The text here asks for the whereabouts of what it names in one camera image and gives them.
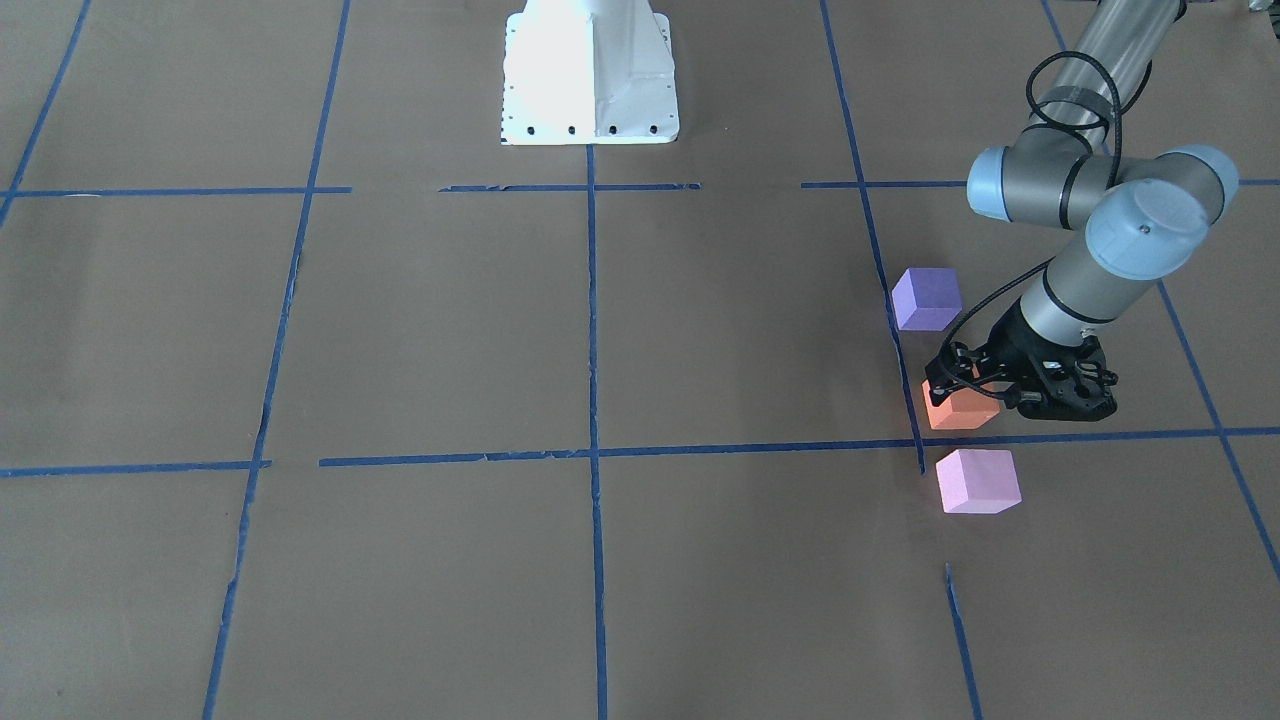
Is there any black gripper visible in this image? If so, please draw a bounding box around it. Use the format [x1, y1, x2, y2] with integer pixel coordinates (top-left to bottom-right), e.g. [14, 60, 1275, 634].
[925, 299, 1117, 421]

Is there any orange foam cube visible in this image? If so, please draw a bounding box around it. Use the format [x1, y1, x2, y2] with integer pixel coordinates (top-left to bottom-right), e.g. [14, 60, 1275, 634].
[922, 379, 1004, 430]

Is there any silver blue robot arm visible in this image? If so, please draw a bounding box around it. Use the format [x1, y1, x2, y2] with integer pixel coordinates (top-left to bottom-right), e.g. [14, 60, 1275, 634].
[925, 1, 1240, 421]

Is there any purple foam cube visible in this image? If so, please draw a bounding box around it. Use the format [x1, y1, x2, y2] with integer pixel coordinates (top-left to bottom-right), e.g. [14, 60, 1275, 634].
[890, 266, 965, 331]

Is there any pink foam cube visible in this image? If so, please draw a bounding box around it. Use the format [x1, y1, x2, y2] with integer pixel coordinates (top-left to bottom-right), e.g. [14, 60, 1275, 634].
[934, 448, 1021, 514]

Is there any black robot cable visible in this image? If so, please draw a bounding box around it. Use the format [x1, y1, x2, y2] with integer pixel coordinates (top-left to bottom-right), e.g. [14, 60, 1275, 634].
[940, 50, 1151, 375]

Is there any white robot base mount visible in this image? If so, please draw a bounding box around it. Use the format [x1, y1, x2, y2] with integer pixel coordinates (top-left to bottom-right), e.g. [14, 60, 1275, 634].
[500, 1, 681, 146]

